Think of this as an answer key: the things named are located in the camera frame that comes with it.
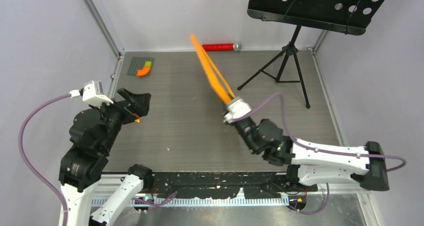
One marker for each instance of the orange wooden picture frame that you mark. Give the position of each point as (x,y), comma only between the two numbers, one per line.
(216,80)

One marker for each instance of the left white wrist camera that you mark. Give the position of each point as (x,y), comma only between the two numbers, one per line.
(92,94)

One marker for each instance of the green lego brick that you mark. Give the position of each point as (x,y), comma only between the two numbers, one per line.
(148,64)

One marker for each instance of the red cylinder silver cap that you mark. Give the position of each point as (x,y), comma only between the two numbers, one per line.
(223,47)

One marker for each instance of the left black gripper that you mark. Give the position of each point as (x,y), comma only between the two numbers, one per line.
(138,104)

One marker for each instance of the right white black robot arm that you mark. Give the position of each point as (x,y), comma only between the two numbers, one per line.
(311,163)

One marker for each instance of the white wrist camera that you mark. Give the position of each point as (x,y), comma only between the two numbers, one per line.
(92,94)
(236,110)

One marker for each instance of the aluminium front rail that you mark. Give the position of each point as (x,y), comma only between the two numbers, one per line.
(238,199)

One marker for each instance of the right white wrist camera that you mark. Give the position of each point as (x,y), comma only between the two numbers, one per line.
(236,110)

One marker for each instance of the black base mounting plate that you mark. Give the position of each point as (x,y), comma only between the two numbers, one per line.
(223,185)

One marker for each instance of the orange curved block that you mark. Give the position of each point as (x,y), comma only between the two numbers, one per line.
(144,71)

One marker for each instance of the black music stand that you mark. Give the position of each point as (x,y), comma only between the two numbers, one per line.
(343,16)

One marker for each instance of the grey lego baseplate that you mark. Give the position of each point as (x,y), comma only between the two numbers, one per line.
(138,63)

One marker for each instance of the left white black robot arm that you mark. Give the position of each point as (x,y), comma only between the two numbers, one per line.
(93,134)

